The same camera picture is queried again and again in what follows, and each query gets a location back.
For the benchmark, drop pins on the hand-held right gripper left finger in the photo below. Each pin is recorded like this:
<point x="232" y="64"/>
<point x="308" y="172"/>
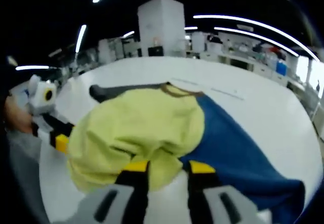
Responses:
<point x="131" y="198"/>

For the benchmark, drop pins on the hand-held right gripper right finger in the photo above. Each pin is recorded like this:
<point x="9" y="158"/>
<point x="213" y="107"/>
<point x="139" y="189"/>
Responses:
<point x="202" y="198"/>

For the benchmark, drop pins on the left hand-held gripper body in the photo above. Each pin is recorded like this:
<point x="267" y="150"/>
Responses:
<point x="39" y="100"/>

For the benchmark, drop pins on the yellow blue black garment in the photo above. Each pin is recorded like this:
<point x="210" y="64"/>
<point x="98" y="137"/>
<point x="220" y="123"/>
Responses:
<point x="139" y="123"/>

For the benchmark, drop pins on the person's left hand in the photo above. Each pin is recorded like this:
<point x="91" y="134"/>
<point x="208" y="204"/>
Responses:
<point x="19" y="119"/>

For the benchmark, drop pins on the row of white cabinets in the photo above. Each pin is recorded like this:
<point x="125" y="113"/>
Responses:
<point x="114" y="50"/>

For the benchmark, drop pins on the black box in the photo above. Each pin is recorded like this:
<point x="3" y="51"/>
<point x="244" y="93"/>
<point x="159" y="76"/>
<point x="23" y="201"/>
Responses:
<point x="155" y="51"/>

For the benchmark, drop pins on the white lab counter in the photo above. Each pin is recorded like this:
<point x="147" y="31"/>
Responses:
<point x="243" y="62"/>

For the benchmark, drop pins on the white square pillar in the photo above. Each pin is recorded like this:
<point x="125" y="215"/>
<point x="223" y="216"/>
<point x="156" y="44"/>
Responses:
<point x="162" y="24"/>

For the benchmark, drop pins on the blue bin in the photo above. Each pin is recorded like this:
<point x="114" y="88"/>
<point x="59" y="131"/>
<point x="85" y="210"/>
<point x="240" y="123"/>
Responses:
<point x="281" y="67"/>

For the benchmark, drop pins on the ceiling air vent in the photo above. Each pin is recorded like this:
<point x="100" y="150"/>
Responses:
<point x="245" y="27"/>

